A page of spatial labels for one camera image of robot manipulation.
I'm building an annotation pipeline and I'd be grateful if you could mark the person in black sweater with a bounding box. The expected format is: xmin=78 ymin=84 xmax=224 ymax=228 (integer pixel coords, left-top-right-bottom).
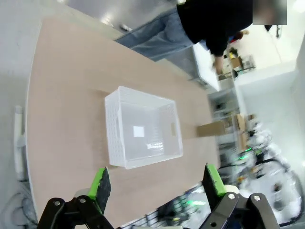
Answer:
xmin=115 ymin=0 xmax=288 ymax=64

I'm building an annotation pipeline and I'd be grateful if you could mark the white storage shelf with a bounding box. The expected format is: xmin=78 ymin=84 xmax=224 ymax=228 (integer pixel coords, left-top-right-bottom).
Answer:
xmin=208 ymin=92 xmax=240 ymax=144

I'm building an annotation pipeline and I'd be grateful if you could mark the white side table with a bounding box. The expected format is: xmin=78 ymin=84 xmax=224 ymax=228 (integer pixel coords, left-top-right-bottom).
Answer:
xmin=192 ymin=39 xmax=235 ymax=91

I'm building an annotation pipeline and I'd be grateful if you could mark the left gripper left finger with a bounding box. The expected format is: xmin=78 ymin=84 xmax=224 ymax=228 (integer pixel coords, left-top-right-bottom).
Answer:
xmin=38 ymin=167 xmax=112 ymax=229

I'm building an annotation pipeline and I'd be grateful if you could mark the black cable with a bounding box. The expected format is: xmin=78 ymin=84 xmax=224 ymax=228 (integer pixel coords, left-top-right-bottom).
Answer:
xmin=4 ymin=188 xmax=36 ymax=227

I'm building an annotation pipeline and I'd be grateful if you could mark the flat cardboard sheet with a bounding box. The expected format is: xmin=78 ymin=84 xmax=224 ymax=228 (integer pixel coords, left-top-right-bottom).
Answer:
xmin=235 ymin=114 xmax=250 ymax=150

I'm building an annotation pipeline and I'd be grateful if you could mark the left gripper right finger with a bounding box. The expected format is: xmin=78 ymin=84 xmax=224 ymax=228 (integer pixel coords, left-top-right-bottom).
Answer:
xmin=200 ymin=163 xmax=279 ymax=229

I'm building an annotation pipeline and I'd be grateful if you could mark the person's right hand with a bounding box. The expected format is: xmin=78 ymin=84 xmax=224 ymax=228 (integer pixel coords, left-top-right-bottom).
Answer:
xmin=213 ymin=56 xmax=224 ymax=73

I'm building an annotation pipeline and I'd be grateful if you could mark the brown cardboard box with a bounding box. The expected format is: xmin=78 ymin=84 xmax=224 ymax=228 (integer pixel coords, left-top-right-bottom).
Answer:
xmin=196 ymin=120 xmax=226 ymax=138

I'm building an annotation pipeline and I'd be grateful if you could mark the person's right forearm black sleeve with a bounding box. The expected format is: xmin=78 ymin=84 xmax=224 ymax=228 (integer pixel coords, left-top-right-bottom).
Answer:
xmin=205 ymin=39 xmax=230 ymax=63

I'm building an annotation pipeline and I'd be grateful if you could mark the white perforated plastic basket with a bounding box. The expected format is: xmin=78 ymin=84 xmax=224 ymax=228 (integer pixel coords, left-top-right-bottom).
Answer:
xmin=104 ymin=85 xmax=183 ymax=170

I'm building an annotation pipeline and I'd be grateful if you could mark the wire shelf with supplies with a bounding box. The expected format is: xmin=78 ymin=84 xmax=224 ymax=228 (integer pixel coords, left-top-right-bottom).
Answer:
xmin=220 ymin=46 xmax=257 ymax=81

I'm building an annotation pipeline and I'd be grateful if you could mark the white post grey bracket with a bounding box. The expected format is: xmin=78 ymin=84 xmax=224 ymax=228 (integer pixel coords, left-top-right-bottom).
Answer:
xmin=13 ymin=106 xmax=27 ymax=182

